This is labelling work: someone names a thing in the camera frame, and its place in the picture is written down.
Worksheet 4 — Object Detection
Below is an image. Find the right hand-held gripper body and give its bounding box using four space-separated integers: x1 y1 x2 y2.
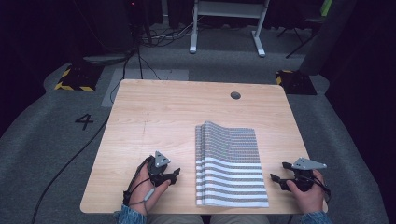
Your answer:
290 157 328 192

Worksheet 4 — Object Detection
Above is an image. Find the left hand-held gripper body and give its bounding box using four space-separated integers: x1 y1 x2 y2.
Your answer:
146 150 172 188

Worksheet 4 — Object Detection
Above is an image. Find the person's left hand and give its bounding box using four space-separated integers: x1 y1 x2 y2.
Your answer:
127 163 172 217

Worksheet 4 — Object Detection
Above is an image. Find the person's right hand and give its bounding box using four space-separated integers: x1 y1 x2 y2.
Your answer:
285 169 327 216

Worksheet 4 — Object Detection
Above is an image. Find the striped folded cloth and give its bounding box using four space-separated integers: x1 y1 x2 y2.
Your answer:
194 120 271 209

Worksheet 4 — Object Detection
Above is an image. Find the black base with hazard tape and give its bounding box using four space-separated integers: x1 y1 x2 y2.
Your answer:
53 63 106 93
275 69 318 96

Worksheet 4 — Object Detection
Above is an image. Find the black tripod stand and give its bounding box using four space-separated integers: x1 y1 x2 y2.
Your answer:
276 15 326 60

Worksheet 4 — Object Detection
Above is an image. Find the black equipment stand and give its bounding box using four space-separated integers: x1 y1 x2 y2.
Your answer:
82 0 153 66

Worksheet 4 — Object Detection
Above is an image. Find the green strip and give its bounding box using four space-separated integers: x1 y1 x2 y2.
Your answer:
319 0 333 18

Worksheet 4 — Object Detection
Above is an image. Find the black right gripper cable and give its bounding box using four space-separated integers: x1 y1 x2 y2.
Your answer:
306 174 332 203

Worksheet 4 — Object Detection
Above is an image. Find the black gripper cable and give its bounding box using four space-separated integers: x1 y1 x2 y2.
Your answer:
306 174 332 203
121 156 153 207

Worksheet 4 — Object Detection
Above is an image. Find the grey cable with connector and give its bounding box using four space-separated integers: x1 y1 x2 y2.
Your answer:
128 187 156 217

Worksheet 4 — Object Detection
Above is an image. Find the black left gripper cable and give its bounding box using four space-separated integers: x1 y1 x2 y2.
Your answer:
121 156 153 207

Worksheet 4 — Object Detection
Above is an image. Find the long black floor cable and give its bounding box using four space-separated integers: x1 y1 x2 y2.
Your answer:
30 115 110 224

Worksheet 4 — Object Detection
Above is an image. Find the bundle of floor cables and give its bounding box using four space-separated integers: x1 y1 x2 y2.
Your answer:
136 17 200 49

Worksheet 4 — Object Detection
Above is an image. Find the white metal desk frame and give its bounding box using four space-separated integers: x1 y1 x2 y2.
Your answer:
189 0 271 59

